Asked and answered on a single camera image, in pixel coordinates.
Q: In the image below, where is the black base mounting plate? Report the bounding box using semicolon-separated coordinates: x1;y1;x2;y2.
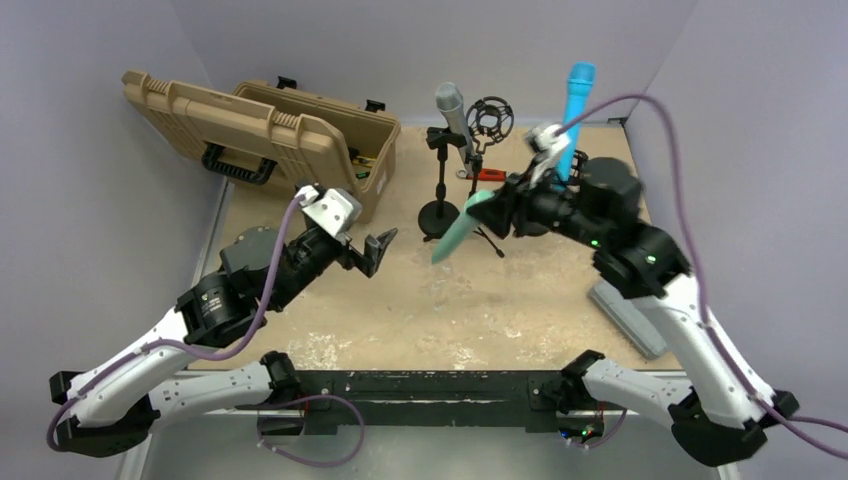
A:
256;370;621;438

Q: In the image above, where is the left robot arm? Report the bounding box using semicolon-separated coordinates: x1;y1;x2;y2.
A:
47;225;398;458

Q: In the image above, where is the green microphone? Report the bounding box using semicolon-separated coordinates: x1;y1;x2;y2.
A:
431;190;495;264

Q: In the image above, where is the grey microphone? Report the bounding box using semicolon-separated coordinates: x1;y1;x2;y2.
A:
435;82;475;179

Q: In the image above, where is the black round-base clip stand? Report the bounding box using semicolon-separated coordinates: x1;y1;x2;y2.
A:
417;126;467;242

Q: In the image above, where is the black tripod shock-mount stand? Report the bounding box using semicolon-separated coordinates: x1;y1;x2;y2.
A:
422;96;515;259

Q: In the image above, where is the red-handled adjustable wrench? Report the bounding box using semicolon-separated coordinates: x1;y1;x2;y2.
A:
456;168;507;182

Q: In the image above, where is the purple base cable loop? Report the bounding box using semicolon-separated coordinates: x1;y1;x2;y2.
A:
255;392;367;469

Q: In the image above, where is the tan plastic tool case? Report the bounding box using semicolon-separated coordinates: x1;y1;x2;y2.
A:
122;70;400;223

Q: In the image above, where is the grey plastic case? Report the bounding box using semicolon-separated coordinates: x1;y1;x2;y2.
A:
587;280;670;360

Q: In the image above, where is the blue microphone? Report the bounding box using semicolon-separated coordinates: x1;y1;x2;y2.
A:
556;62;596;191

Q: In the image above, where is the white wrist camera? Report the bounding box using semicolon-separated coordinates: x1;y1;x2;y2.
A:
296;185;363;244
506;123;572;189

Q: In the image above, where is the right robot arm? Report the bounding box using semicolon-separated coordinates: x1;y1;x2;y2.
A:
467;157;799;467

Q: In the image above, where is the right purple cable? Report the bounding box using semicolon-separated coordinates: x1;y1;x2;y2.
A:
559;93;848;461

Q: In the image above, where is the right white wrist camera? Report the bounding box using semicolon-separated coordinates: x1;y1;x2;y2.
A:
506;123;572;189

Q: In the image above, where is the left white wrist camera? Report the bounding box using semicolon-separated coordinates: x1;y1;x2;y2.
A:
296;185;363;244

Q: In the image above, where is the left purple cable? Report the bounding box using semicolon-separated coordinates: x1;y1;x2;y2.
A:
44;192;313;454

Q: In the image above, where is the black round-base shock-mount stand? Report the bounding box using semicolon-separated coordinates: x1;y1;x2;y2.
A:
569;149;589;181

